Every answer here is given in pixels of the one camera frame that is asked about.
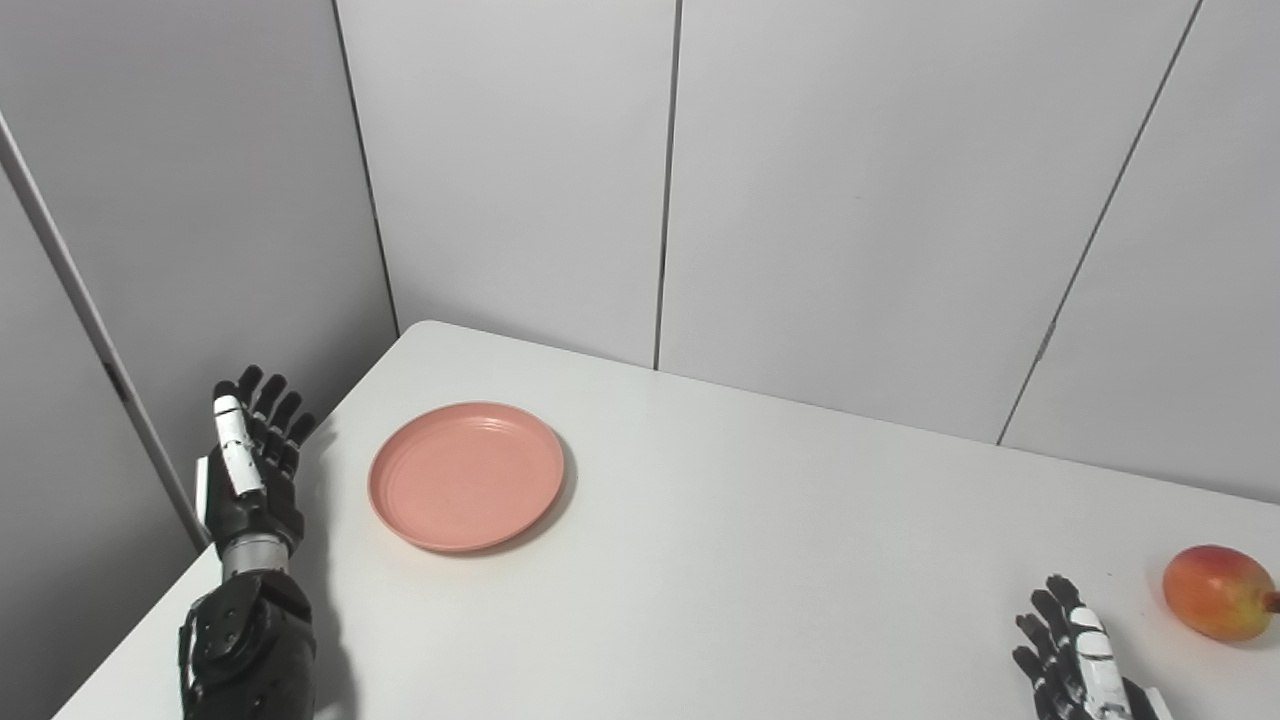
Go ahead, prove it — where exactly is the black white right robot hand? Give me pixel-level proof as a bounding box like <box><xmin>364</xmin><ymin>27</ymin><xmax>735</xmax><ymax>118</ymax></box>
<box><xmin>1012</xmin><ymin>575</ymin><xmax>1173</xmax><ymax>720</ymax></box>

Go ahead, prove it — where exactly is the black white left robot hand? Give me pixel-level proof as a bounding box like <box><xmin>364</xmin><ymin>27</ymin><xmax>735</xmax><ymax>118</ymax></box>
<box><xmin>195</xmin><ymin>365</ymin><xmax>317</xmax><ymax>556</ymax></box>

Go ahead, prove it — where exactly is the red yellow pomegranate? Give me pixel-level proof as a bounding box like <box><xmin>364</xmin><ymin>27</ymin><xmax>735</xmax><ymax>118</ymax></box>
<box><xmin>1162</xmin><ymin>545</ymin><xmax>1280</xmax><ymax>642</ymax></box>

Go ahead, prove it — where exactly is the pink round plate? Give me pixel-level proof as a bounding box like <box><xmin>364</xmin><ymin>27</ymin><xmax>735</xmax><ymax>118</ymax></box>
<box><xmin>367</xmin><ymin>402</ymin><xmax>565</xmax><ymax>553</ymax></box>

